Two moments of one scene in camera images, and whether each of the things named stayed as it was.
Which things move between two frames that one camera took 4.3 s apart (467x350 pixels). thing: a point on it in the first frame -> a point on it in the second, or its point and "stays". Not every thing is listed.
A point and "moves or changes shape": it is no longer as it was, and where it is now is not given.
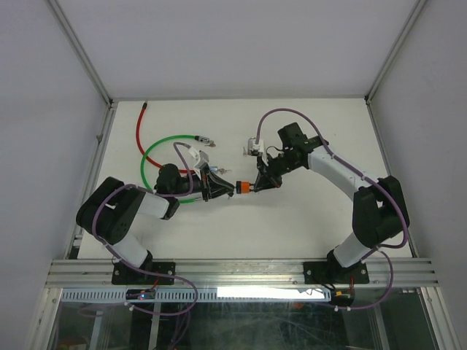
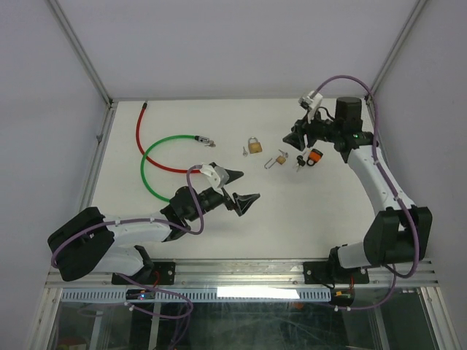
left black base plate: [124, 275] stays
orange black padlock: [243, 187] moves or changes shape
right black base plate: [333, 272] stays
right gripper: [267, 178] -> [300, 128]
